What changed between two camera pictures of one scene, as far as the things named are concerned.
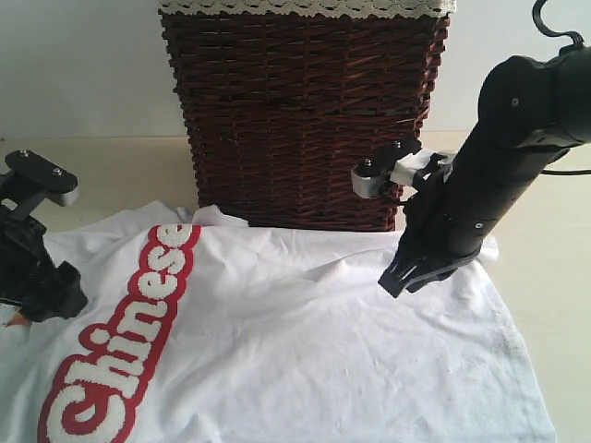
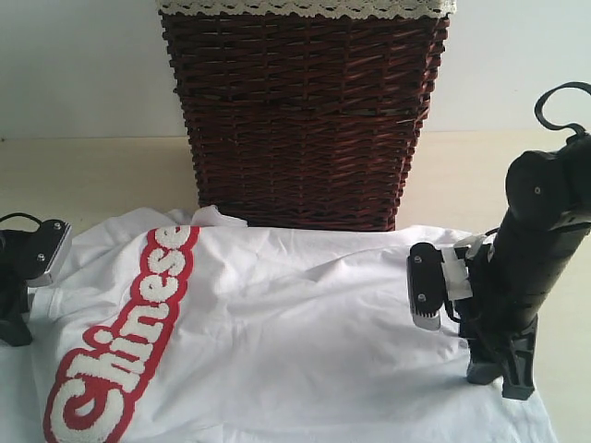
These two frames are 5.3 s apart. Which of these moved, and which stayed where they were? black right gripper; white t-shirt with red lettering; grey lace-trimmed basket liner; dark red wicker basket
Moved: black right gripper
Stayed: dark red wicker basket; white t-shirt with red lettering; grey lace-trimmed basket liner
